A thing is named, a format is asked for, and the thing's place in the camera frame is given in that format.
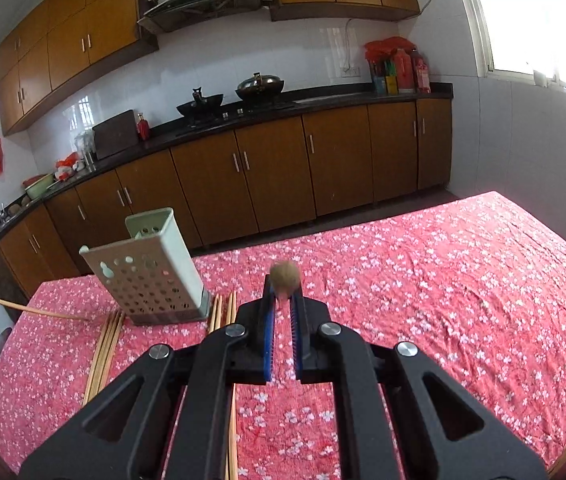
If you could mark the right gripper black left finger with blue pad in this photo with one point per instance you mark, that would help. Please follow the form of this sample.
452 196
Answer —
167 415

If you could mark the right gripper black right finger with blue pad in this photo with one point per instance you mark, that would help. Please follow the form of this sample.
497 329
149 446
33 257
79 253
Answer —
398 413

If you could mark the wooden chopstick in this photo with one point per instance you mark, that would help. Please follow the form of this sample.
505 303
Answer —
91 366
232 473
285 280
99 357
110 346
28 309
216 314

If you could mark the red oil bottle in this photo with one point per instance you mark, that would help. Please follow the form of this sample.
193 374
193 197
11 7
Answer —
421 72
404 72

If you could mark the wooden lower kitchen cabinets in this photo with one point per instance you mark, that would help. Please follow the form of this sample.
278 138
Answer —
236 183

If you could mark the black kitchen countertop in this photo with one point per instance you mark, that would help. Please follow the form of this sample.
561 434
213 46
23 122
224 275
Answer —
232 116

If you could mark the wooden chopstick on table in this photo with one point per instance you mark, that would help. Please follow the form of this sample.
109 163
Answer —
91 366
99 357
110 346

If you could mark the wooden chopstick under gripper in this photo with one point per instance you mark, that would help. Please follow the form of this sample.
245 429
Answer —
216 314
232 473

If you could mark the red floral tablecloth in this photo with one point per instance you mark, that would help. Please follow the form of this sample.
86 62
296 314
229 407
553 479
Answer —
479 285

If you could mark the white perforated utensil holder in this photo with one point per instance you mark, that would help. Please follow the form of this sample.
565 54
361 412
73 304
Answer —
151 274

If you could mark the green bowl on counter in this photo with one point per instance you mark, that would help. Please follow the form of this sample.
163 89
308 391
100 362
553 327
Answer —
39 186

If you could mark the dark wooden cutting board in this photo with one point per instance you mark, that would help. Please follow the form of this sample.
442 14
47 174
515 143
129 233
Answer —
115 135

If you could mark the red bottle on counter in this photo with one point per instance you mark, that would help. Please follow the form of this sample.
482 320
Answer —
143 127

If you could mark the black wok with lid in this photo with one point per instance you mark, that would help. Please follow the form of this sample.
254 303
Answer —
260 88

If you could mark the red plastic bag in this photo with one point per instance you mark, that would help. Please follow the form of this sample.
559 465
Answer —
377 51

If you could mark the wooden upper cabinets left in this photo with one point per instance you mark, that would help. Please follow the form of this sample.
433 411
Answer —
59 48

